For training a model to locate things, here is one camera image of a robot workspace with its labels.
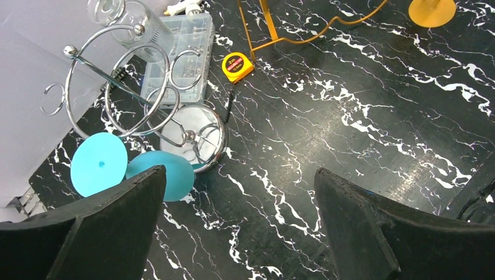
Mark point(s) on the yellow tape measure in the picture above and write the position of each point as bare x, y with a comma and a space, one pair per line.
236, 66

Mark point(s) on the blue plastic goblet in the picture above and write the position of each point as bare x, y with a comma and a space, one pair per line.
101, 162

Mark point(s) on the clear plastic parts box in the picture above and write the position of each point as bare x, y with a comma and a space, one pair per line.
191, 32

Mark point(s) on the orange plastic goblet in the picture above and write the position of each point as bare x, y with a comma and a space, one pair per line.
433, 13

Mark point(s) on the white small tool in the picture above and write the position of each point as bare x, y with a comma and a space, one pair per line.
183, 6

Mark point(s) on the chrome spiral glass rack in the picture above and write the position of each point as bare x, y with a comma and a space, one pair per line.
208, 143

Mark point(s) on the clear glass wine glass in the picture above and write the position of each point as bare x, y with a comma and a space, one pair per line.
121, 12

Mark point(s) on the aluminium frame rail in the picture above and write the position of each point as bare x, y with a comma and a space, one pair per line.
29, 204

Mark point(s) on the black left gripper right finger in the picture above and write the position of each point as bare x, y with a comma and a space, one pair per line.
374, 237

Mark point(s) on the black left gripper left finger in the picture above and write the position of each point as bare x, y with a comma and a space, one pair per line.
104, 236

